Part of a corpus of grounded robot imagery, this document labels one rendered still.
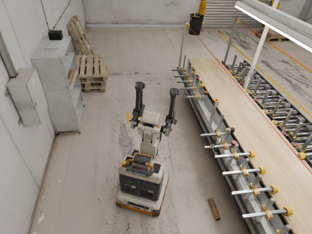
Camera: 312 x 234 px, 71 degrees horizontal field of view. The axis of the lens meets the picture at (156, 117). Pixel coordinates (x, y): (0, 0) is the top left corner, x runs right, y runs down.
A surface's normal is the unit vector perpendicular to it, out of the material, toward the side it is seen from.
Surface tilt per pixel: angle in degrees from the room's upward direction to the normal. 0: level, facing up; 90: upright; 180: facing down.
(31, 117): 90
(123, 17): 90
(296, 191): 0
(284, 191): 0
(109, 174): 0
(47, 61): 90
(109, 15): 90
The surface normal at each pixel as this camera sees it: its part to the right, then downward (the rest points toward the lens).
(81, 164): 0.05, -0.77
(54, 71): 0.15, 0.63
